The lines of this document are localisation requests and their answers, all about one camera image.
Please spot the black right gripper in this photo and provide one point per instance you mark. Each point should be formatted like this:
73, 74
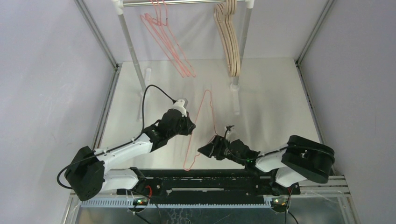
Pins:
215, 150

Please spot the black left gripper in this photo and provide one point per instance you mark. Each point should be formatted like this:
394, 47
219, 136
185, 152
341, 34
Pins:
189, 125

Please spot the beige plastic hanger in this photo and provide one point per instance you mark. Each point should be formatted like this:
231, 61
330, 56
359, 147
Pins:
222, 13
232, 40
236, 40

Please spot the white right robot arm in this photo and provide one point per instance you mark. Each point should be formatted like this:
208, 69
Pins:
297, 160

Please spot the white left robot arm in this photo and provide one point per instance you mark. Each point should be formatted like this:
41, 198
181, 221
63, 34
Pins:
95, 171

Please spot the right circuit board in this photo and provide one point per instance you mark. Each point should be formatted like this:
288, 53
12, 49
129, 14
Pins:
279, 202

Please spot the circuit board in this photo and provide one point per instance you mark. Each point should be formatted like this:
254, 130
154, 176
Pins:
279, 202
140, 202

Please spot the left circuit board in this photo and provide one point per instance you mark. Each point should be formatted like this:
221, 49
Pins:
140, 202

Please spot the metal clothes rack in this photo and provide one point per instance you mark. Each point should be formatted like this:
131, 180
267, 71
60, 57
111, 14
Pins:
237, 47

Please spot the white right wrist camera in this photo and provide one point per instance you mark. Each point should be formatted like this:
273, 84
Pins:
231, 133

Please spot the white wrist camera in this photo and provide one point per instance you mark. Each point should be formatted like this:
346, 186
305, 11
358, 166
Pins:
181, 105
231, 133

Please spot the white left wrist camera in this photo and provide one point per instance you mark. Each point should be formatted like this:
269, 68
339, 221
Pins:
181, 105

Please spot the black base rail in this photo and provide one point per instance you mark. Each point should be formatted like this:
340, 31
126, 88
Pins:
209, 187

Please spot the left aluminium frame post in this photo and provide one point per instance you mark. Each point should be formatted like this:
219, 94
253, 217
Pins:
97, 34

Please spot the aluminium frame post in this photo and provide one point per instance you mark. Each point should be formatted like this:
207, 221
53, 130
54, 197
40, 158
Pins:
97, 34
300, 59

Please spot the right aluminium frame post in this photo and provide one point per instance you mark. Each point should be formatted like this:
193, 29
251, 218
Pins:
300, 59

